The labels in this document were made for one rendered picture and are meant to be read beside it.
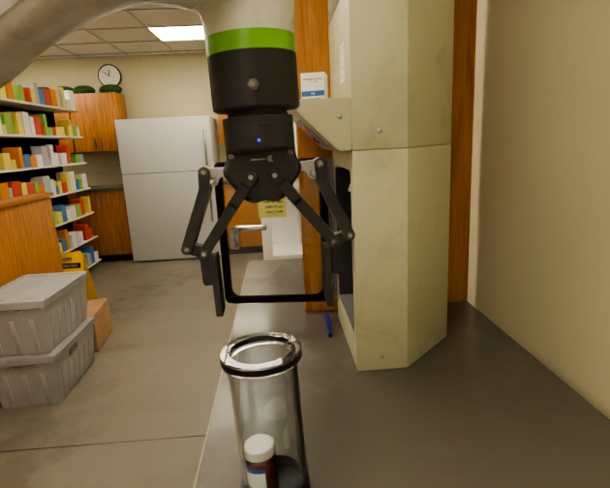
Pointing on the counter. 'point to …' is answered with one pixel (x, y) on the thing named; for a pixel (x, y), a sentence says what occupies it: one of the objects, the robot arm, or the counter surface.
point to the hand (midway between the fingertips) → (274, 294)
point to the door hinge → (333, 223)
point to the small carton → (314, 85)
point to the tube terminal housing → (396, 172)
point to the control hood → (327, 120)
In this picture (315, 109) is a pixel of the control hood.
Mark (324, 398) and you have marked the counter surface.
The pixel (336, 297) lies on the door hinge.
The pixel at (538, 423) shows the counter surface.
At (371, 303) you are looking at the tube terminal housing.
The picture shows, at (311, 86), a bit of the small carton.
